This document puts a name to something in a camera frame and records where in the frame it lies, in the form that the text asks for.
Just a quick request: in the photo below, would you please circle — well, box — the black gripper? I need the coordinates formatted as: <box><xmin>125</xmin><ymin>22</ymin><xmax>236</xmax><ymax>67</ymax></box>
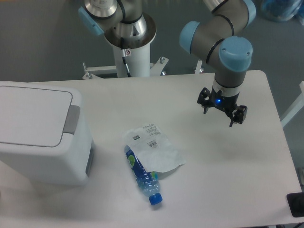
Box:
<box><xmin>197</xmin><ymin>87</ymin><xmax>247</xmax><ymax>127</ymax></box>

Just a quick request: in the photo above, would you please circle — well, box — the white push-button trash can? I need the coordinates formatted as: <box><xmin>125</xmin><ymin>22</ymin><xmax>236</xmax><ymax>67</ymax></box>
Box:
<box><xmin>0</xmin><ymin>81</ymin><xmax>94</xmax><ymax>185</ymax></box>

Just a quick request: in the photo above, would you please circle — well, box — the white plastic pouch bag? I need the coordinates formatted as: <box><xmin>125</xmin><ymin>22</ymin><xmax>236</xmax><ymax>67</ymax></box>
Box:
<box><xmin>123</xmin><ymin>123</ymin><xmax>186</xmax><ymax>173</ymax></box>

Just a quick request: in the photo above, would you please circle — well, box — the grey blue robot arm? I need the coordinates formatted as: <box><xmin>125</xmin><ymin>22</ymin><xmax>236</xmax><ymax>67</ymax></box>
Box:
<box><xmin>78</xmin><ymin>0</ymin><xmax>256</xmax><ymax>124</ymax></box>

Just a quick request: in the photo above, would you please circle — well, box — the blue label plastic bottle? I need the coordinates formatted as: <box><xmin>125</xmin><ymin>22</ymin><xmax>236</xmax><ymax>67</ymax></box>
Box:
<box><xmin>124</xmin><ymin>145</ymin><xmax>162</xmax><ymax>205</ymax></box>

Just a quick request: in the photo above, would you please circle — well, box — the black cable on pedestal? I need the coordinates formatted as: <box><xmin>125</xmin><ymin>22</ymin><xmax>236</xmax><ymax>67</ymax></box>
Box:
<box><xmin>120</xmin><ymin>38</ymin><xmax>132</xmax><ymax>78</ymax></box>

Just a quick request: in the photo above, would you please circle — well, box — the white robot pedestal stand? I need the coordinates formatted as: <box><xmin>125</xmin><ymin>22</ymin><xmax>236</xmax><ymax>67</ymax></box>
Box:
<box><xmin>82</xmin><ymin>42</ymin><xmax>205</xmax><ymax>80</ymax></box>

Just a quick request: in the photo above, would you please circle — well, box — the black device at edge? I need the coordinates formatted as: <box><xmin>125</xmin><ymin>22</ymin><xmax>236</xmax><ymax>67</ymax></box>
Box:
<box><xmin>286</xmin><ymin>192</ymin><xmax>304</xmax><ymax>218</ymax></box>

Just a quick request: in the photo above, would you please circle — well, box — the blue plastic bag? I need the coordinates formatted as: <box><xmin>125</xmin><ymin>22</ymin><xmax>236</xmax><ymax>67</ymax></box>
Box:
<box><xmin>260</xmin><ymin>0</ymin><xmax>304</xmax><ymax>22</ymax></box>

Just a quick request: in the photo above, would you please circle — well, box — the white frame bar right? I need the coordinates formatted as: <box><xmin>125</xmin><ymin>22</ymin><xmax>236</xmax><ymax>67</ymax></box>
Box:
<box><xmin>281</xmin><ymin>81</ymin><xmax>304</xmax><ymax>127</ymax></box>

